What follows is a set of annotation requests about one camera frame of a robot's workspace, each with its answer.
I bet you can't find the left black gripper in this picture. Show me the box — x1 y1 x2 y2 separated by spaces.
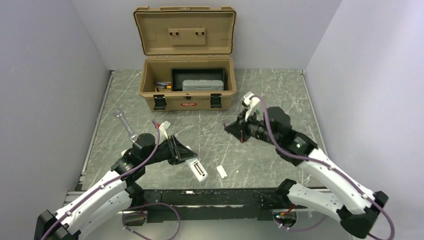
143 134 198 166

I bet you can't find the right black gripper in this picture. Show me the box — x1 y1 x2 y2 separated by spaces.
225 107 280 146

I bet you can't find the white remote control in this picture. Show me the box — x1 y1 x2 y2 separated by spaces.
185 158 209 182

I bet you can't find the white battery cover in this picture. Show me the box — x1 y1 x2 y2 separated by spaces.
216 165 228 179

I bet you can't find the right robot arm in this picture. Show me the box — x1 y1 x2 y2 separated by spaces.
224 106 389 239

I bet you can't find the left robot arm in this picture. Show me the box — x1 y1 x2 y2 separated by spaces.
34 133 198 240

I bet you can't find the silver open-end wrench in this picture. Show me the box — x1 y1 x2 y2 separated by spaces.
114 108 138 143

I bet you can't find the grey plastic case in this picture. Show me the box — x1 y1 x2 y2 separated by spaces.
182 79 224 92

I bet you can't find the black toolbox tray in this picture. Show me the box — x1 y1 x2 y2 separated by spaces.
171 67 227 92

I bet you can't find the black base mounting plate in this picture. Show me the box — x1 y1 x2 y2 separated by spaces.
127 187 292 223

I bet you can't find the tan plastic toolbox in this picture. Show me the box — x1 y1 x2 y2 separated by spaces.
133 6 237 112

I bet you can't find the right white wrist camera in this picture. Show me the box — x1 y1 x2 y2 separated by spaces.
242 91 261 122

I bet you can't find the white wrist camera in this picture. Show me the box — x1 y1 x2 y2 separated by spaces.
242 91 261 122
159 121 171 132

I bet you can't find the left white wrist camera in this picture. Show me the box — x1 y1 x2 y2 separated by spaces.
159 121 171 132

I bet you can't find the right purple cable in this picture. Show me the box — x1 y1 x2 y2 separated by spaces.
251 94 396 240

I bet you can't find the purple cable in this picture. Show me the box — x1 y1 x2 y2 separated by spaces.
251 94 396 240
39 120 181 240

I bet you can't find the orange handled tool in toolbox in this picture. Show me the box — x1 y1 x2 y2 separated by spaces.
154 82 172 92

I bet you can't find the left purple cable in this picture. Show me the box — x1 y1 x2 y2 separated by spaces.
39 120 181 240

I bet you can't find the aluminium rail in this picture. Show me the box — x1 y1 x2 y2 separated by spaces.
61 188 354 215

